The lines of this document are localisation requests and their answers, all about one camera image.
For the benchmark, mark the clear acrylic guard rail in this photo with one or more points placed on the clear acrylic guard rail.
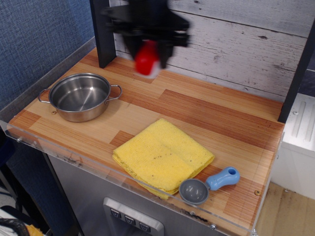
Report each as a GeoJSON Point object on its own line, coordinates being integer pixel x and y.
{"type": "Point", "coordinates": [247, 142]}

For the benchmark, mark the red and white toy sushi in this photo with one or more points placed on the red and white toy sushi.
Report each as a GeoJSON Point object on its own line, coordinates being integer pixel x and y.
{"type": "Point", "coordinates": [147, 63]}

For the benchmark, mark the silver toy cabinet front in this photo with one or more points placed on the silver toy cabinet front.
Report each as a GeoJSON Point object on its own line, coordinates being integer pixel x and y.
{"type": "Point", "coordinates": [86, 188]}

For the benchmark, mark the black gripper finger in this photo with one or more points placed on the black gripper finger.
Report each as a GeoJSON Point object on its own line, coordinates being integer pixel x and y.
{"type": "Point", "coordinates": [133, 44]}
{"type": "Point", "coordinates": [165, 51]}

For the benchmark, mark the grey button control panel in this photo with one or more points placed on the grey button control panel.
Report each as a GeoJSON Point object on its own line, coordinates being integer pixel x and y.
{"type": "Point", "coordinates": [132, 217]}

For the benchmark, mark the stainless steel pot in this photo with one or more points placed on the stainless steel pot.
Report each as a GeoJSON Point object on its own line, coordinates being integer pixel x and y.
{"type": "Point", "coordinates": [80, 97]}

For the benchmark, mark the white ridged side counter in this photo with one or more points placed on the white ridged side counter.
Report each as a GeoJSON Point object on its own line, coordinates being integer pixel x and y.
{"type": "Point", "coordinates": [294, 166]}

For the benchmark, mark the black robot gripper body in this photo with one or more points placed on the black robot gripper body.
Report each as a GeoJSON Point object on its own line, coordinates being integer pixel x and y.
{"type": "Point", "coordinates": [148, 19]}

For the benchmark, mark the black vertical post left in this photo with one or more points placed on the black vertical post left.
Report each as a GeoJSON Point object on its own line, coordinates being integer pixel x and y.
{"type": "Point", "coordinates": [104, 38]}

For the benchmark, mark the black vertical post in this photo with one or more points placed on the black vertical post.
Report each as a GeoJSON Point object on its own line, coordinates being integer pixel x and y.
{"type": "Point", "coordinates": [298, 76]}
{"type": "Point", "coordinates": [104, 38]}

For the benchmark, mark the yellow folded cloth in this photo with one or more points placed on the yellow folded cloth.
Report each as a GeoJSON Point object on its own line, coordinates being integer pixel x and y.
{"type": "Point", "coordinates": [161, 157]}

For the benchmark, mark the blue and grey toy scoop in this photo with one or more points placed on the blue and grey toy scoop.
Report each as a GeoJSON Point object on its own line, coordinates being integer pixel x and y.
{"type": "Point", "coordinates": [196, 192]}

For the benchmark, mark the black vertical post right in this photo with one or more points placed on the black vertical post right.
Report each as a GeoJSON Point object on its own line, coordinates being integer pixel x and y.
{"type": "Point", "coordinates": [298, 76]}

